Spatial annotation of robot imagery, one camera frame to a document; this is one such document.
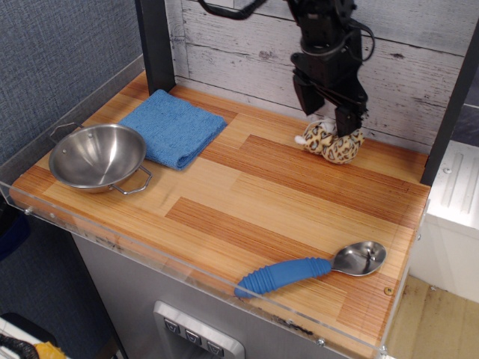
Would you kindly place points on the white grooved side unit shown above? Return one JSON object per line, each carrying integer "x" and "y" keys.
{"x": 446, "y": 253}

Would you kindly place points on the dark grey right post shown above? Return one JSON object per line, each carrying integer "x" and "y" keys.
{"x": 452, "y": 113}

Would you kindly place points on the clear acrylic table guard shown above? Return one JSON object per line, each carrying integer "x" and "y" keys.
{"x": 253, "y": 198}

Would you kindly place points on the blue handled metal spoon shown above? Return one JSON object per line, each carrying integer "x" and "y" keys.
{"x": 358, "y": 259}

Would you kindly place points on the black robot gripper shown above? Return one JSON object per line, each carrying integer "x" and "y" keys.
{"x": 332, "y": 77}

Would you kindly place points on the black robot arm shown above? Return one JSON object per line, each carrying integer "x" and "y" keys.
{"x": 324, "y": 24}

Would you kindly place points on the dark grey left post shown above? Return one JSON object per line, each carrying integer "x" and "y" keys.
{"x": 155, "y": 43}

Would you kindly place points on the folded blue towel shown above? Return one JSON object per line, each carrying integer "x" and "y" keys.
{"x": 175, "y": 132}

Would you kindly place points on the yellow object bottom left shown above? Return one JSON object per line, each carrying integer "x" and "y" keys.
{"x": 49, "y": 351}

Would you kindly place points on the stainless steel bowl with handles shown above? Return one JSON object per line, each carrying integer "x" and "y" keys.
{"x": 99, "y": 158}

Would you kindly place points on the grey cabinet with dispenser panel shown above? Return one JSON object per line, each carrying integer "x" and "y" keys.
{"x": 168, "y": 310}

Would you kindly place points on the leopard print plush toy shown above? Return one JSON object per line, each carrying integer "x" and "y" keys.
{"x": 321, "y": 138}

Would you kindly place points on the dark grey post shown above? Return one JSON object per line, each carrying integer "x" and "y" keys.
{"x": 452, "y": 113}
{"x": 155, "y": 43}

